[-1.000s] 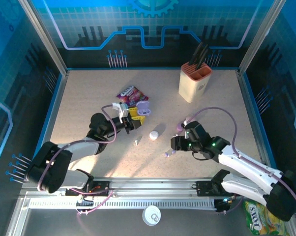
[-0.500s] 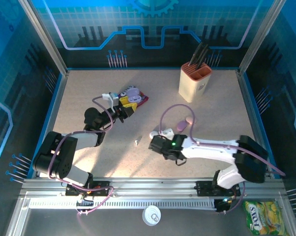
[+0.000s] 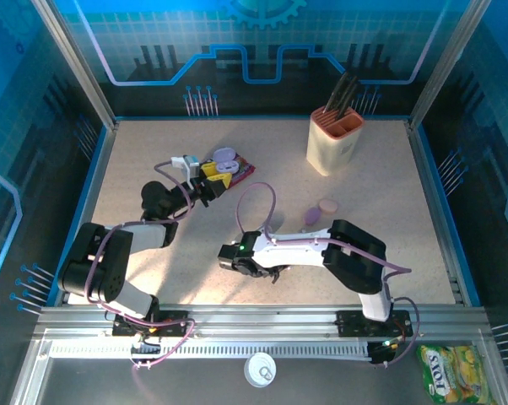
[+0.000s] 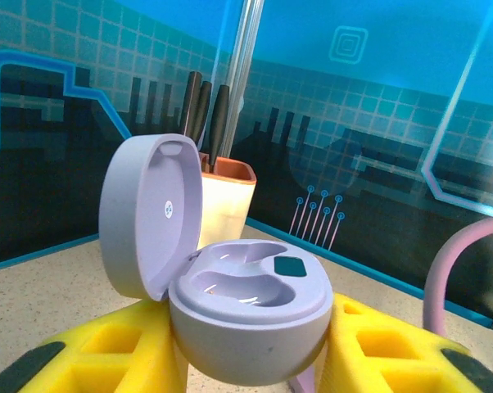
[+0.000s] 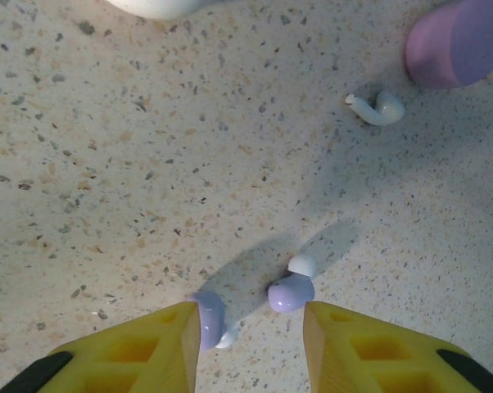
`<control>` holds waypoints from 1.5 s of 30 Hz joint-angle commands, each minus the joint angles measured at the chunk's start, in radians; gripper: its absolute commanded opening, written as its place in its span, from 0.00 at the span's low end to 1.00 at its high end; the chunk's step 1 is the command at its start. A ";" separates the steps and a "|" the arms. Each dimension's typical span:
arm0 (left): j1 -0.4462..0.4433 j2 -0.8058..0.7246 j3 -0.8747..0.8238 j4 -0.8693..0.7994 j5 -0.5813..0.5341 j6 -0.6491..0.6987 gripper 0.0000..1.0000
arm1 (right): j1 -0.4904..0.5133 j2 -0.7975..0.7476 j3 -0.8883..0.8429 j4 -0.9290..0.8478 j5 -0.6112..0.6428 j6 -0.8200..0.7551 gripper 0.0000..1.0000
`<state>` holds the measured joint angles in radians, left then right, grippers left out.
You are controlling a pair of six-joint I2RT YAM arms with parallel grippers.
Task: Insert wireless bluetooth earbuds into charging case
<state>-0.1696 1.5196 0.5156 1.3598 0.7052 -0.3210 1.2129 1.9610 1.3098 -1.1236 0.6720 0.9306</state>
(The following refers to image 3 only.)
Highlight cream knife block orange top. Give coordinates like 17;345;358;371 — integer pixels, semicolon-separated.
306;105;365;177

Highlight white slotted cable tray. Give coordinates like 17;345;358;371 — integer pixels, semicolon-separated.
46;340;376;360

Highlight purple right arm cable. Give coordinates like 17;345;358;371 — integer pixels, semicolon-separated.
235;181;422;369

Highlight green yellow candy bag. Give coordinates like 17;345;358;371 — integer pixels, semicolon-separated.
418;344;489;405

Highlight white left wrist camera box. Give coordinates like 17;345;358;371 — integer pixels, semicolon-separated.
170;154;201;190

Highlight black handled knife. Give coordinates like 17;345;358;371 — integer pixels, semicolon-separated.
323;71;350;115
329;74;354;114

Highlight purple earbud charging case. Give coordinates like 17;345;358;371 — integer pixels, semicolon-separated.
303;205;322;228

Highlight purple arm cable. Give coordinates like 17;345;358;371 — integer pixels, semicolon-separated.
235;181;422;369
84;161;196;371

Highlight purple candy bag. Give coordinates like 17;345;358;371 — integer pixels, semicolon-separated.
211;154;257;189

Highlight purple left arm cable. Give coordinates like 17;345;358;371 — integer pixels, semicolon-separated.
84;161;196;371

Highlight black knife handles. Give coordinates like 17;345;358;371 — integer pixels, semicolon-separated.
337;75;360;122

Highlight aluminium side rail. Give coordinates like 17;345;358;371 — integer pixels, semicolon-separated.
407;120;466;305
59;120;121;305

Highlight aluminium frame post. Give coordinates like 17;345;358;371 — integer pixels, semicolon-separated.
407;0;494;131
29;0;119;131

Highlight aluminium front rail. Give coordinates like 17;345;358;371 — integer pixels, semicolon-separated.
33;303;494;338

